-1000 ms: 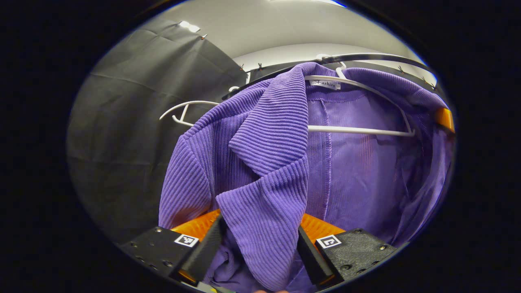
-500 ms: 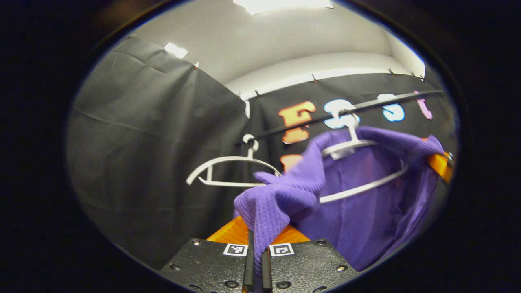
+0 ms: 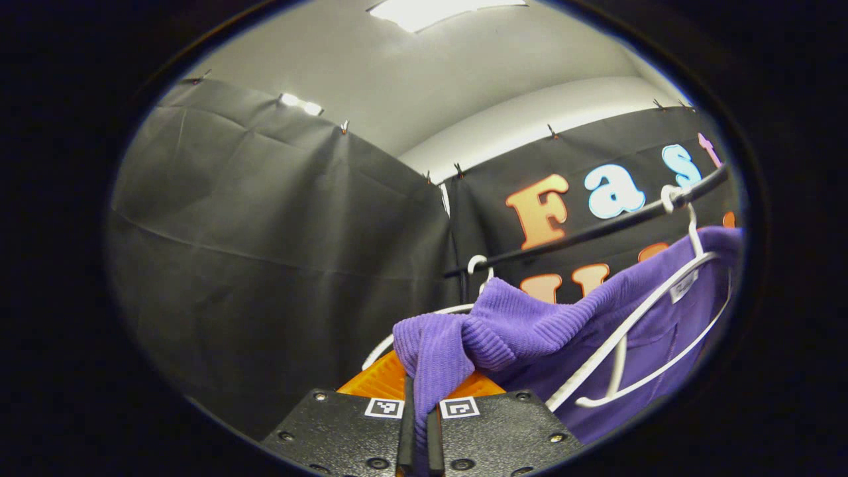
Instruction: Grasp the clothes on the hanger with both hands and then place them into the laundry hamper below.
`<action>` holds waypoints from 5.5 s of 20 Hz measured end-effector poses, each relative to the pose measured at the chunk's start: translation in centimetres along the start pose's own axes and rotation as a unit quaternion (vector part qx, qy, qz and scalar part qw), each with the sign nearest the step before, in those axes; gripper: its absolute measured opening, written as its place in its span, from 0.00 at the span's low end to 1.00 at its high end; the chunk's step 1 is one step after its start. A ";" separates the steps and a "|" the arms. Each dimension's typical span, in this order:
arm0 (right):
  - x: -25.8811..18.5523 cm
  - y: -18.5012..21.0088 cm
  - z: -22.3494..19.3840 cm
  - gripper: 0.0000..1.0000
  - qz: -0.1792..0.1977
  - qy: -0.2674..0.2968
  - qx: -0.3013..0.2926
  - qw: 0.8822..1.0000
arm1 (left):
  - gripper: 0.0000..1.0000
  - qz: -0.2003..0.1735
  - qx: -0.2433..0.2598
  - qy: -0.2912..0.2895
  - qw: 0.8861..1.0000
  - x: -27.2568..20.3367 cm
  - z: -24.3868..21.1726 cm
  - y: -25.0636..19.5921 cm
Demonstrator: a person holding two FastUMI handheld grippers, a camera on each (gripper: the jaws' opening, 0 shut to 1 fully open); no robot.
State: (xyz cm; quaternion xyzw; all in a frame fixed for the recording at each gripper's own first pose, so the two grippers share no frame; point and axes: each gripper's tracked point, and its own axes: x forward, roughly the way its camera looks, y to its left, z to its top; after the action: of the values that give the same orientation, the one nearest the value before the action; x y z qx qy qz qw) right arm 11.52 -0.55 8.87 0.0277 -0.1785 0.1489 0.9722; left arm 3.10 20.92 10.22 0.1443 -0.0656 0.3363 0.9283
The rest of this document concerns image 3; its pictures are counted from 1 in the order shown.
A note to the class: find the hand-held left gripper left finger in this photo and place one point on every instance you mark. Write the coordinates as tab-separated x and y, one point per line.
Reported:
405	444

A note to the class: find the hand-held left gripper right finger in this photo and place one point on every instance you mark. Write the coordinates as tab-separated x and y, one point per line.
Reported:
434	450

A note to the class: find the white plastic hanger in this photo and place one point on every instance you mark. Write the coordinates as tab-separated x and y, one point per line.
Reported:
457	308
618	368

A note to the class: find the black clothes rack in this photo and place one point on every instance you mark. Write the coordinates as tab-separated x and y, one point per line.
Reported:
596	226

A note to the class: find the black backdrop cloth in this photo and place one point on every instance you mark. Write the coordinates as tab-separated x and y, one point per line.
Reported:
265	232

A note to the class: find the row of black backdrop clips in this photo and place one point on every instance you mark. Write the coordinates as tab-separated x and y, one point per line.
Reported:
552	131

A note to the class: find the ceiling light panel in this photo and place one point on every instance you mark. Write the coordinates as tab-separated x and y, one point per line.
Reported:
301	105
430	13

